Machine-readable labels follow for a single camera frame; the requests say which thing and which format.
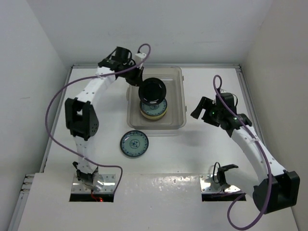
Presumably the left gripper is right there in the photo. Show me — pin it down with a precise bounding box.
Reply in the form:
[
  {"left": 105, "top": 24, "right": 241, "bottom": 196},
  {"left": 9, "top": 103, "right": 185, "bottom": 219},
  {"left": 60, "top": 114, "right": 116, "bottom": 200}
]
[{"left": 118, "top": 62, "right": 142, "bottom": 86}]

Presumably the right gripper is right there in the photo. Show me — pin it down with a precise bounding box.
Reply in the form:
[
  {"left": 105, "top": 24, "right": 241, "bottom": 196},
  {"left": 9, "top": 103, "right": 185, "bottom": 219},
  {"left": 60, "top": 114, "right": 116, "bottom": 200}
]
[{"left": 191, "top": 97, "right": 223, "bottom": 127}]

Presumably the black plate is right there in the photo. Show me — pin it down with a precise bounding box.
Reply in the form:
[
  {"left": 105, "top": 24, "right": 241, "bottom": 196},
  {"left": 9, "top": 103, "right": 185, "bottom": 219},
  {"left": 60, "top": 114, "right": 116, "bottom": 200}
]
[{"left": 138, "top": 77, "right": 167, "bottom": 105}]

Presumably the teal patterned plate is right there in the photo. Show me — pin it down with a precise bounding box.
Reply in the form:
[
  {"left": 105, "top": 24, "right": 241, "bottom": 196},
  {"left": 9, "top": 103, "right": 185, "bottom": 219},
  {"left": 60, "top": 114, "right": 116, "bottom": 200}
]
[
  {"left": 120, "top": 130, "right": 149, "bottom": 158},
  {"left": 140, "top": 99, "right": 167, "bottom": 115}
]

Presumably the yellow patterned plate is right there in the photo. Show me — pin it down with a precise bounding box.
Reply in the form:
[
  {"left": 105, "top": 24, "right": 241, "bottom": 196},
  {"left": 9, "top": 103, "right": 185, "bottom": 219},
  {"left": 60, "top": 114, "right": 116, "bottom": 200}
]
[{"left": 140, "top": 109, "right": 167, "bottom": 116}]

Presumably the cream plate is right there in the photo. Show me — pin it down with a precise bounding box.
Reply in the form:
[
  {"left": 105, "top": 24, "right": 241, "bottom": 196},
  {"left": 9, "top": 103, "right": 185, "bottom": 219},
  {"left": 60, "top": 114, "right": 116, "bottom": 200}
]
[{"left": 142, "top": 114, "right": 165, "bottom": 120}]

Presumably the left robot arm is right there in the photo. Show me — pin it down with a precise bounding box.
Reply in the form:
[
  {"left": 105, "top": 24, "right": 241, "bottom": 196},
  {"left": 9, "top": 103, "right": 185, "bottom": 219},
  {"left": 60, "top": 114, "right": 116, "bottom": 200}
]
[{"left": 64, "top": 47, "right": 147, "bottom": 190}]

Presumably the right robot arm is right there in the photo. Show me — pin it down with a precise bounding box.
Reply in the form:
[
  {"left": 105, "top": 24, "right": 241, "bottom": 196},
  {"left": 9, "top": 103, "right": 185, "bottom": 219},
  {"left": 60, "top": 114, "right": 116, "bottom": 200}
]
[{"left": 191, "top": 93, "right": 300, "bottom": 214}]

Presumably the clear plastic bin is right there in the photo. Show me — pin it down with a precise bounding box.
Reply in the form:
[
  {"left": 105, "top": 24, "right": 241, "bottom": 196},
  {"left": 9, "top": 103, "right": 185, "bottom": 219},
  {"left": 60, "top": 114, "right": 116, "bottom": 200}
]
[{"left": 127, "top": 66, "right": 186, "bottom": 130}]

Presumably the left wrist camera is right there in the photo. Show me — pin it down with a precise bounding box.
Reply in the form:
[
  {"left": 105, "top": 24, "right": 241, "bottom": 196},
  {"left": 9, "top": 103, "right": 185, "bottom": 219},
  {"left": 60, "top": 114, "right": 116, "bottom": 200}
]
[{"left": 134, "top": 52, "right": 147, "bottom": 64}]

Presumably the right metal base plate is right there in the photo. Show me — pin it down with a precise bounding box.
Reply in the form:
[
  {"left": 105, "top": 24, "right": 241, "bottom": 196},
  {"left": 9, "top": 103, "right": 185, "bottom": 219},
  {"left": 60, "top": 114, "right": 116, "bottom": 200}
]
[{"left": 199, "top": 174, "right": 242, "bottom": 194}]

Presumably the metal base plate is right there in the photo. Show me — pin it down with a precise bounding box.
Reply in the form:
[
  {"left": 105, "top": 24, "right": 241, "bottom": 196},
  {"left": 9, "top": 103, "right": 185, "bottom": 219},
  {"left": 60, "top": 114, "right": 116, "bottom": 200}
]
[
  {"left": 199, "top": 174, "right": 242, "bottom": 194},
  {"left": 71, "top": 174, "right": 116, "bottom": 194}
]

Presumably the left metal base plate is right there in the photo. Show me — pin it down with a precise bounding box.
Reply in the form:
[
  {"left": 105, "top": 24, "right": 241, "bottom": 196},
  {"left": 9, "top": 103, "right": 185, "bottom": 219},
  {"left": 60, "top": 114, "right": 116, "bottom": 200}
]
[{"left": 71, "top": 174, "right": 116, "bottom": 194}]

